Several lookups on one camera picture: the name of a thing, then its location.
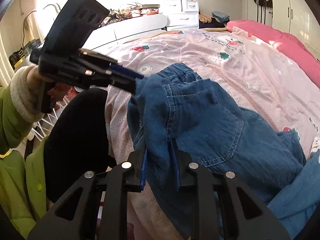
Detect pink quilt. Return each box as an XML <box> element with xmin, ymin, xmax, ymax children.
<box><xmin>226</xmin><ymin>20</ymin><xmax>319</xmax><ymax>86</ymax></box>

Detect person's left hand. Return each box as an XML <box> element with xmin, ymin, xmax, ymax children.
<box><xmin>26</xmin><ymin>65</ymin><xmax>73</xmax><ymax>103</ymax></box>

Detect white curved footboard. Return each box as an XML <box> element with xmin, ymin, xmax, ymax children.
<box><xmin>83</xmin><ymin>14</ymin><xmax>168</xmax><ymax>50</ymax></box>

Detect cluttered desk items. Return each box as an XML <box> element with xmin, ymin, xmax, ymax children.
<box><xmin>100</xmin><ymin>3</ymin><xmax>160</xmax><ymax>27</ymax></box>

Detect white wardrobe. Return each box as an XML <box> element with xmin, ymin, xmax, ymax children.
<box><xmin>272</xmin><ymin>0</ymin><xmax>320</xmax><ymax>60</ymax></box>

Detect blue denim pants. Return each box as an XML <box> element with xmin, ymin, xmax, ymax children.
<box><xmin>127</xmin><ymin>63</ymin><xmax>305</xmax><ymax>238</ymax></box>

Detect left green jacket sleeve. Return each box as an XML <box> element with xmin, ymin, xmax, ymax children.
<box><xmin>1</xmin><ymin>66</ymin><xmax>43</xmax><ymax>157</ymax></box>

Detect light blue denim garment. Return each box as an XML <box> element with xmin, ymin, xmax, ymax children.
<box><xmin>267</xmin><ymin>151</ymin><xmax>319</xmax><ymax>239</ymax></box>

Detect white drawer cabinet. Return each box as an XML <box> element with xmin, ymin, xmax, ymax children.
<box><xmin>156</xmin><ymin>0</ymin><xmax>199</xmax><ymax>31</ymax></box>

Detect pink strawberry print bedsheet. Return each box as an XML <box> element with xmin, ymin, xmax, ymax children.
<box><xmin>105</xmin><ymin>29</ymin><xmax>319</xmax><ymax>239</ymax></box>

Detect white wire rack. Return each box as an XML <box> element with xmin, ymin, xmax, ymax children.
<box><xmin>31</xmin><ymin>96</ymin><xmax>70</xmax><ymax>141</ymax></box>

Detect clothes pile beside bed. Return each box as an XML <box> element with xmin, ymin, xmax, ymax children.
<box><xmin>199</xmin><ymin>11</ymin><xmax>230</xmax><ymax>29</ymax></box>

